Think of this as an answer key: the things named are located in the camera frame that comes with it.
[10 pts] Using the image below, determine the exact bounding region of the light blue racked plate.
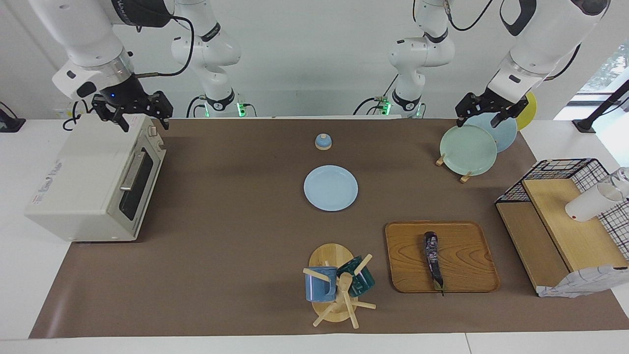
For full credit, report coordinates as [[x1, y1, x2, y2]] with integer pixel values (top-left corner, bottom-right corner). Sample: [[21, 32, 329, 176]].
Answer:
[[464, 114, 518, 153]]

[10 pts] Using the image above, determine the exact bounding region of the brown table mat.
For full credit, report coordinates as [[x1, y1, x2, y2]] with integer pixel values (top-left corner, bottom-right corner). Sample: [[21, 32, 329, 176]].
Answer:
[[29, 117, 629, 339]]

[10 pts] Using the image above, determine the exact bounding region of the white paper cup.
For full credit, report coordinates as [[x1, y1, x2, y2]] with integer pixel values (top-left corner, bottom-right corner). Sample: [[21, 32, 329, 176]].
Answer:
[[565, 183, 625, 222]]

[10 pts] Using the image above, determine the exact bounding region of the dark green ceramic mug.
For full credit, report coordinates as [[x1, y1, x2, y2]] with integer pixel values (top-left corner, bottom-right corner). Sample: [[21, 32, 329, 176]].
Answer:
[[337, 256, 376, 297]]

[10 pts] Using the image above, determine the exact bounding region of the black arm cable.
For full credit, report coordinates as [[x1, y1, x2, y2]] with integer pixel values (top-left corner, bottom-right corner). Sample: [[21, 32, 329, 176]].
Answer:
[[135, 15, 195, 78], [445, 0, 494, 31]]

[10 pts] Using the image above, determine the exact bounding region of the dark purple eggplant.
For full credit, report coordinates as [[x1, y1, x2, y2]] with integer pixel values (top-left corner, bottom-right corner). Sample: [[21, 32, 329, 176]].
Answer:
[[424, 231, 445, 296]]

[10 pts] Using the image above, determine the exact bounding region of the white patterned cloth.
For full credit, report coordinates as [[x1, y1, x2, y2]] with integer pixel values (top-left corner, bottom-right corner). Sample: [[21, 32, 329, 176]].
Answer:
[[537, 265, 629, 298]]

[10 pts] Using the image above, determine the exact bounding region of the wooden serving tray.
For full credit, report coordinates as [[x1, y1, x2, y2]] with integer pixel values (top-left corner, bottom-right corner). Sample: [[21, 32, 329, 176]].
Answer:
[[385, 221, 501, 294]]

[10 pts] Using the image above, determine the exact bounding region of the black wire basket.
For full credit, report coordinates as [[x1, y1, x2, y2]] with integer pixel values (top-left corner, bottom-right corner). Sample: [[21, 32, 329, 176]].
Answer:
[[495, 158, 629, 261]]

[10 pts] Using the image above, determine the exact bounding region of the black base cable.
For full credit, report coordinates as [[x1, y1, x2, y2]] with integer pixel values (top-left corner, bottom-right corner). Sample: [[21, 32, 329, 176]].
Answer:
[[353, 74, 400, 116], [186, 95, 207, 118]]

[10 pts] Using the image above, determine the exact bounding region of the wooden mug tree stand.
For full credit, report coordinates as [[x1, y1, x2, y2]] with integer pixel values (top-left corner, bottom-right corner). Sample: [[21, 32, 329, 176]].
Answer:
[[302, 242, 377, 329]]

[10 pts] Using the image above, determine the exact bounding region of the clear glass cup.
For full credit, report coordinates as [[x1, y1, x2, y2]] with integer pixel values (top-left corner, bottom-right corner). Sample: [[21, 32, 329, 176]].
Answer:
[[609, 167, 629, 198]]

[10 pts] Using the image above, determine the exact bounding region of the pale green racked plate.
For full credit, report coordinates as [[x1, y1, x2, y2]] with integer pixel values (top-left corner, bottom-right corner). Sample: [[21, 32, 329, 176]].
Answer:
[[439, 124, 498, 177]]

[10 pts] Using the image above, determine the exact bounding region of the blue ceramic mug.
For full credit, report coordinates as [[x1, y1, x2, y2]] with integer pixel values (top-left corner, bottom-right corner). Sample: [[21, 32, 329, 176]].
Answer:
[[305, 266, 339, 302]]

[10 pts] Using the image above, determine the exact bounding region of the wooden stepped shelf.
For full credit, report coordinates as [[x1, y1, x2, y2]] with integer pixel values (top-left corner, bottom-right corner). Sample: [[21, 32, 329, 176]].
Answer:
[[495, 178, 629, 295]]

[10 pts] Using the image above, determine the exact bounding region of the wooden plate rack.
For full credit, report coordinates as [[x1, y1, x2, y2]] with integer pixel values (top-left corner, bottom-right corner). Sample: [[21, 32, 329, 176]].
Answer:
[[435, 153, 472, 183]]

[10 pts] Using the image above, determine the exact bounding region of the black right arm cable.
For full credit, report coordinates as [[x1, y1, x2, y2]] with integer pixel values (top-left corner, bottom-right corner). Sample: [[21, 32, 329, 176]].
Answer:
[[135, 15, 195, 78]]

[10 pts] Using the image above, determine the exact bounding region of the black desk mount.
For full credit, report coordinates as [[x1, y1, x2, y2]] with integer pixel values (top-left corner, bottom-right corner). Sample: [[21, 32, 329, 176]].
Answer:
[[0, 101, 26, 133]]

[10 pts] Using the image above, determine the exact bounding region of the black clamp stand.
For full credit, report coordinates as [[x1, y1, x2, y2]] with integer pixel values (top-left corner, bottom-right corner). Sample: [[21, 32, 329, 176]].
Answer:
[[572, 79, 629, 133]]

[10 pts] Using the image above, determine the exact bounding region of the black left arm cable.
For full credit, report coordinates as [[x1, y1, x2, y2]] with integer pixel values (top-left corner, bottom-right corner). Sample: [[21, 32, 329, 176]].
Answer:
[[445, 0, 494, 31]]

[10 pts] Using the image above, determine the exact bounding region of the cream toaster oven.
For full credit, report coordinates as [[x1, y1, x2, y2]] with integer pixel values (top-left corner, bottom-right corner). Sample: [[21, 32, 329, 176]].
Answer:
[[25, 114, 167, 242]]

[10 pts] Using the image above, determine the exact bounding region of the yellow racked plate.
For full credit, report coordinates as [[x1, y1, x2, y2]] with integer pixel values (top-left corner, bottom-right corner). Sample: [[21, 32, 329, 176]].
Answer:
[[516, 92, 538, 131]]

